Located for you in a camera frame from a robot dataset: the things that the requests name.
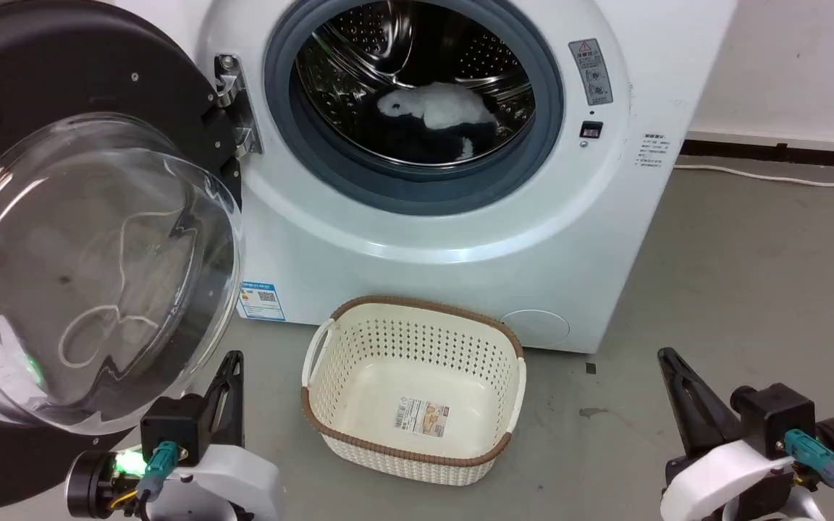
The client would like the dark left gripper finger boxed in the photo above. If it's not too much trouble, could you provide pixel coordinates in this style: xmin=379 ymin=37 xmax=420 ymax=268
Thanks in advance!
xmin=202 ymin=352 xmax=232 ymax=448
xmin=227 ymin=350 xmax=246 ymax=448

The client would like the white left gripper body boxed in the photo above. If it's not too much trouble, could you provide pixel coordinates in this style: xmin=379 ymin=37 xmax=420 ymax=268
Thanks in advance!
xmin=64 ymin=444 xmax=285 ymax=521

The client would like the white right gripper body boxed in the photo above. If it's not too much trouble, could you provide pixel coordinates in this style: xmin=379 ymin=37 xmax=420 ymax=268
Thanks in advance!
xmin=659 ymin=418 xmax=834 ymax=521

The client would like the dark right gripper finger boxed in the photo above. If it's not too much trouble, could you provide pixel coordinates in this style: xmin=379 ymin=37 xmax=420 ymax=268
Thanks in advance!
xmin=681 ymin=362 xmax=745 ymax=451
xmin=657 ymin=347 xmax=715 ymax=458

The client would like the black washer door glass bowl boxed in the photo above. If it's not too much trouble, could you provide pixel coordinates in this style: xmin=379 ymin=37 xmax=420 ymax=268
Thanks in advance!
xmin=0 ymin=0 xmax=245 ymax=514

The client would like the white front-load washing machine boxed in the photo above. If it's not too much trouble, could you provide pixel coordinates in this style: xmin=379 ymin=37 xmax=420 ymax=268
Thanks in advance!
xmin=109 ymin=0 xmax=740 ymax=355

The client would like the chrome door hinge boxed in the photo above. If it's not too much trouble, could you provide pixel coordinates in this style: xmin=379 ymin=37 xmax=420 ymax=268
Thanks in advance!
xmin=213 ymin=54 xmax=265 ymax=161

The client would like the blue white energy label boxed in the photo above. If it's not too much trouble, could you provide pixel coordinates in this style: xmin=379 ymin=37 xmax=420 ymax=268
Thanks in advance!
xmin=237 ymin=280 xmax=287 ymax=322

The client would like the cream laundry basket brown rim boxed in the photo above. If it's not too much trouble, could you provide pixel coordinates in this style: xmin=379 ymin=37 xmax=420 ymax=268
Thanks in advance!
xmin=300 ymin=295 xmax=528 ymax=488

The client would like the round white filter cover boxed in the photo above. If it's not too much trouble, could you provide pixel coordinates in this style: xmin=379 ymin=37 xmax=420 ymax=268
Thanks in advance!
xmin=500 ymin=309 xmax=572 ymax=349

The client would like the paper basket label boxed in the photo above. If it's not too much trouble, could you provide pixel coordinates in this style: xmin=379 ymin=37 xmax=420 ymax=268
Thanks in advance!
xmin=393 ymin=396 xmax=451 ymax=438

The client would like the black baseboard strip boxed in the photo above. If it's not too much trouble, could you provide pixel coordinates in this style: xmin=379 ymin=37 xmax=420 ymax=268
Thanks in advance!
xmin=679 ymin=137 xmax=834 ymax=171

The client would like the grey warning sticker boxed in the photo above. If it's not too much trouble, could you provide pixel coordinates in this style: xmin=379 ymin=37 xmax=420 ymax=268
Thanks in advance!
xmin=568 ymin=38 xmax=615 ymax=108

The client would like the white and black plush toy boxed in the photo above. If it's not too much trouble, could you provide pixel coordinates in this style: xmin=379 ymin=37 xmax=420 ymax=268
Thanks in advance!
xmin=370 ymin=81 xmax=502 ymax=164

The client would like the steel perforated washer drum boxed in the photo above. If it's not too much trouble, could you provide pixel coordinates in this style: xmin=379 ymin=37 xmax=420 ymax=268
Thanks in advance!
xmin=292 ymin=0 xmax=538 ymax=169

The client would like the teal left cable connector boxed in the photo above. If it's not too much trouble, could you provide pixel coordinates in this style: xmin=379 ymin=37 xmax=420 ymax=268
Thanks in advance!
xmin=138 ymin=440 xmax=180 ymax=502

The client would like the teal cable connector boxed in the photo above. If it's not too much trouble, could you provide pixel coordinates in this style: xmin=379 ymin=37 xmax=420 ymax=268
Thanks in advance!
xmin=138 ymin=440 xmax=180 ymax=502
xmin=783 ymin=428 xmax=834 ymax=488

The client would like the teal right cable connector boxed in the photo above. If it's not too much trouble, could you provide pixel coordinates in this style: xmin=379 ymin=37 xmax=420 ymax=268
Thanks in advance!
xmin=783 ymin=428 xmax=834 ymax=488

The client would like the white floor cable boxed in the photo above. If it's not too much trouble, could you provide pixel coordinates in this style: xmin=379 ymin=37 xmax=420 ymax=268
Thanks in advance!
xmin=672 ymin=163 xmax=834 ymax=188

